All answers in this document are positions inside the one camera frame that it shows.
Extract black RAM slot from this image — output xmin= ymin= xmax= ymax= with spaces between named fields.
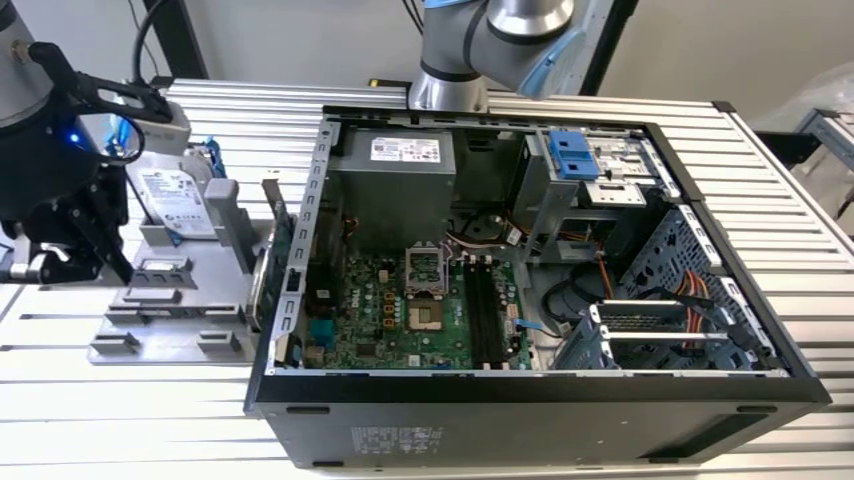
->
xmin=463 ymin=254 xmax=487 ymax=372
xmin=479 ymin=254 xmax=505 ymax=372
xmin=471 ymin=254 xmax=496 ymax=372

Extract hard disk in blue carrier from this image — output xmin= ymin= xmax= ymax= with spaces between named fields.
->
xmin=123 ymin=135 xmax=228 ymax=247

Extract grey parts rack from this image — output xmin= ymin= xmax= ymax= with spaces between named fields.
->
xmin=85 ymin=179 xmax=281 ymax=367

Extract green graphics card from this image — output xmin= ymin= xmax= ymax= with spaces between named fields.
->
xmin=244 ymin=177 xmax=299 ymax=334

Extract grey power supply unit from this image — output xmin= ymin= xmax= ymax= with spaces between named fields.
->
xmin=329 ymin=124 xmax=459 ymax=251

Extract metal socket cover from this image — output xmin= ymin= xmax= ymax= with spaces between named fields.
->
xmin=404 ymin=240 xmax=447 ymax=296

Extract CPU socket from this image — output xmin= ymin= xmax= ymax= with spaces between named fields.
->
xmin=405 ymin=297 xmax=447 ymax=332

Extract black cooling fan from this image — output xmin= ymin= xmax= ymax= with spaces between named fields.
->
xmin=459 ymin=212 xmax=512 ymax=247

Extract green motherboard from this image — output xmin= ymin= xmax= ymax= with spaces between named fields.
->
xmin=299 ymin=252 xmax=539 ymax=372

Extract blue plastic bay latch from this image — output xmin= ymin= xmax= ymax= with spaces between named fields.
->
xmin=544 ymin=128 xmax=600 ymax=182

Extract black PC case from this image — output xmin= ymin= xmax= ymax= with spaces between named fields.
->
xmin=243 ymin=103 xmax=834 ymax=471

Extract perforated metal panel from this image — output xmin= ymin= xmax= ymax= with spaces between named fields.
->
xmin=612 ymin=203 xmax=728 ymax=304

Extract silver metal drive cage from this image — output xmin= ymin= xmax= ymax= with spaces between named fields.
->
xmin=550 ymin=297 xmax=786 ymax=372

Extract clear plastic sheet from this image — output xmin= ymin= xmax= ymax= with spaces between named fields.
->
xmin=759 ymin=64 xmax=854 ymax=131

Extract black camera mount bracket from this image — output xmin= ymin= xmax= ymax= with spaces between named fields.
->
xmin=12 ymin=42 xmax=176 ymax=124

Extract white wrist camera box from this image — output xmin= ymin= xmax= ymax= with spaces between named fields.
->
xmin=125 ymin=99 xmax=193 ymax=157

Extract thick black cable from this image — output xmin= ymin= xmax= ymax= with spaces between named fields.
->
xmin=131 ymin=0 xmax=169 ymax=86

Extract black frame post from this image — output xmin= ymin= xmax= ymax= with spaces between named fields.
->
xmin=152 ymin=0 xmax=208 ymax=80
xmin=584 ymin=0 xmax=639 ymax=96

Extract black looped cables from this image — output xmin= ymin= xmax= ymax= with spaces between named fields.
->
xmin=540 ymin=277 xmax=602 ymax=334

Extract thin orange wire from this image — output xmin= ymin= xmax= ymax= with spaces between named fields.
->
xmin=596 ymin=252 xmax=615 ymax=301

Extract red yellow wire bundle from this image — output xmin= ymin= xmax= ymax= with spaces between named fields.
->
xmin=670 ymin=269 xmax=715 ymax=335

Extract grey metal frame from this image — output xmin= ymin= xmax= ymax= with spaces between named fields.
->
xmin=796 ymin=107 xmax=854 ymax=166

